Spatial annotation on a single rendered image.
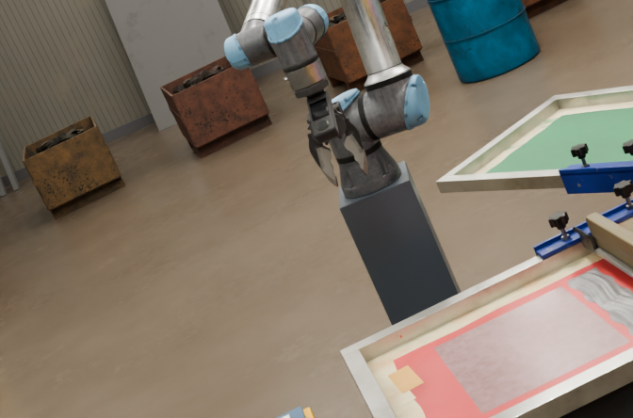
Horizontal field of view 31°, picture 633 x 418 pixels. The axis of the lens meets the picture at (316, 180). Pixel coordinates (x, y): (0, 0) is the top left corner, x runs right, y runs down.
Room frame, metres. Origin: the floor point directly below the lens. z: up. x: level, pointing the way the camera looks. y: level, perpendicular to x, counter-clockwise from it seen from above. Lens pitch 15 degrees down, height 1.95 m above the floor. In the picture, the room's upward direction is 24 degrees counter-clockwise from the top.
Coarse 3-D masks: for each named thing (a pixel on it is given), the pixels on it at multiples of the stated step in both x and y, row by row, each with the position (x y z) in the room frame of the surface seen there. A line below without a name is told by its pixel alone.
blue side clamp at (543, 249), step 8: (632, 200) 2.32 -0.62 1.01; (616, 208) 2.32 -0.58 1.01; (624, 208) 2.32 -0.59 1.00; (608, 216) 2.32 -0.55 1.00; (616, 216) 2.30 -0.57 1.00; (624, 216) 2.28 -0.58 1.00; (632, 216) 2.28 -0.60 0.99; (584, 224) 2.31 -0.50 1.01; (568, 232) 2.31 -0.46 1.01; (552, 240) 2.31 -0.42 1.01; (560, 240) 2.30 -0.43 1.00; (568, 240) 2.28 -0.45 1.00; (576, 240) 2.27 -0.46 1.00; (536, 248) 2.31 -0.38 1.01; (544, 248) 2.30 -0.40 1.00; (552, 248) 2.28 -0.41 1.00; (560, 248) 2.27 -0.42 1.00; (544, 256) 2.27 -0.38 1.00
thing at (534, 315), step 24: (600, 264) 2.20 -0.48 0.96; (552, 288) 2.19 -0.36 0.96; (504, 312) 2.18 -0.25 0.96; (528, 312) 2.13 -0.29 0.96; (552, 312) 2.09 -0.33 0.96; (576, 312) 2.04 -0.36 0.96; (456, 336) 2.17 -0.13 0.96; (480, 336) 2.12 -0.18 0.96; (504, 336) 2.08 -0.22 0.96; (528, 336) 2.03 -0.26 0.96; (408, 360) 2.16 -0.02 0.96; (432, 360) 2.11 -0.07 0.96; (456, 360) 2.07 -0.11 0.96; (480, 360) 2.02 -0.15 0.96; (432, 384) 2.01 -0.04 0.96
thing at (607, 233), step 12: (588, 216) 2.22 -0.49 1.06; (600, 216) 2.19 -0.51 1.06; (600, 228) 2.14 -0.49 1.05; (612, 228) 2.10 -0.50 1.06; (624, 228) 2.08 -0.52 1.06; (600, 240) 2.17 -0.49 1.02; (612, 240) 2.09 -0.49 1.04; (624, 240) 2.03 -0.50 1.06; (612, 252) 2.12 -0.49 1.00; (624, 252) 2.05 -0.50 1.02
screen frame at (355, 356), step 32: (576, 256) 2.27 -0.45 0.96; (480, 288) 2.27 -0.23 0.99; (512, 288) 2.26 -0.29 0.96; (416, 320) 2.25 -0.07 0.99; (448, 320) 2.25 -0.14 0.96; (352, 352) 2.24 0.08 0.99; (384, 352) 2.24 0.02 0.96; (576, 384) 1.72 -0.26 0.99; (608, 384) 1.72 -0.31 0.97; (384, 416) 1.90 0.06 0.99; (512, 416) 1.71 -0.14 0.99; (544, 416) 1.71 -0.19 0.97
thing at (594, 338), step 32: (576, 320) 2.01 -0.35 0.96; (608, 320) 1.96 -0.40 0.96; (512, 352) 2.00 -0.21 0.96; (544, 352) 1.94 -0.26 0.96; (576, 352) 1.89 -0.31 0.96; (608, 352) 1.84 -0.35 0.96; (448, 384) 1.99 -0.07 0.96; (480, 384) 1.93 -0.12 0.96; (512, 384) 1.88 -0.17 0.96; (544, 384) 1.83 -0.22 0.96; (448, 416) 1.87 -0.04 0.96; (480, 416) 1.82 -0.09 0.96
